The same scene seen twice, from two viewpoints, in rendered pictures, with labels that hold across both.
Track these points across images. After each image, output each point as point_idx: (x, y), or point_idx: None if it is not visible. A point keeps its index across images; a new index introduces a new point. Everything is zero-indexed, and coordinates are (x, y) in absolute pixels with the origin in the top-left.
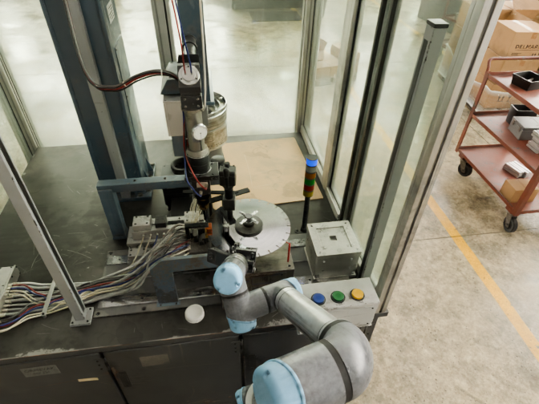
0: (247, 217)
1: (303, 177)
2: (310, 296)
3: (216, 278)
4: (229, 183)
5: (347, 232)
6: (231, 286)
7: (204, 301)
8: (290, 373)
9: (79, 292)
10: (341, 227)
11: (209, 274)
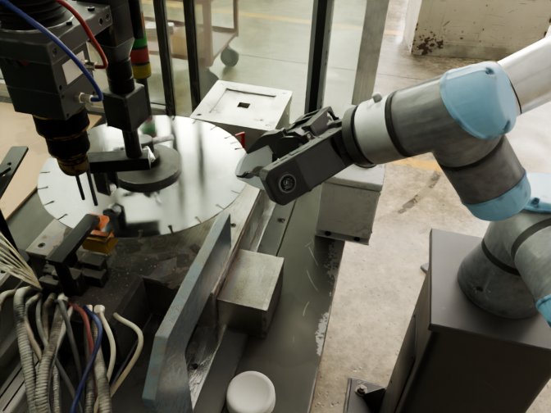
0: (147, 142)
1: (26, 116)
2: (354, 165)
3: (498, 100)
4: (132, 29)
5: (244, 89)
6: (512, 98)
7: (227, 365)
8: None
9: None
10: (226, 91)
11: (154, 333)
